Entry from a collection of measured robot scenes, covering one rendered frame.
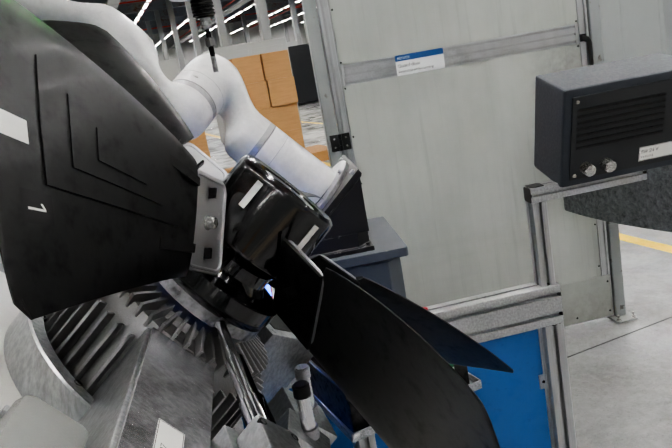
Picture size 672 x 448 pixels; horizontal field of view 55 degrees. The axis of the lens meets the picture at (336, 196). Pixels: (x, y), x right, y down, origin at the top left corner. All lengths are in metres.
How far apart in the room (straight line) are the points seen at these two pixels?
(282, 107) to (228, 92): 7.57
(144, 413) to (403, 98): 2.26
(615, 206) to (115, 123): 2.37
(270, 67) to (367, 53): 6.41
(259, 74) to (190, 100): 7.56
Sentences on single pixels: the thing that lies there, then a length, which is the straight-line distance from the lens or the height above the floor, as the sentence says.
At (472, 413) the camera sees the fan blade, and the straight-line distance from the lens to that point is 0.45.
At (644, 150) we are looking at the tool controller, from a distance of 1.33.
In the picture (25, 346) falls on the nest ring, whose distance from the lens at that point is 0.67.
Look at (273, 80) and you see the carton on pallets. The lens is 8.99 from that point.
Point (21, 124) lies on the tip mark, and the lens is 0.43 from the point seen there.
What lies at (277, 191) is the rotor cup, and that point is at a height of 1.23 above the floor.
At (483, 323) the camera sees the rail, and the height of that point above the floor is 0.82.
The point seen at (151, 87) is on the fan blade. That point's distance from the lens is 0.79.
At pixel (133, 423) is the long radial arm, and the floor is 1.14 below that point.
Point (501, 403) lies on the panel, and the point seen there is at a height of 0.63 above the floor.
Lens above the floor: 1.35
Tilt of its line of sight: 12 degrees down
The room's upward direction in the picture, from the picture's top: 10 degrees counter-clockwise
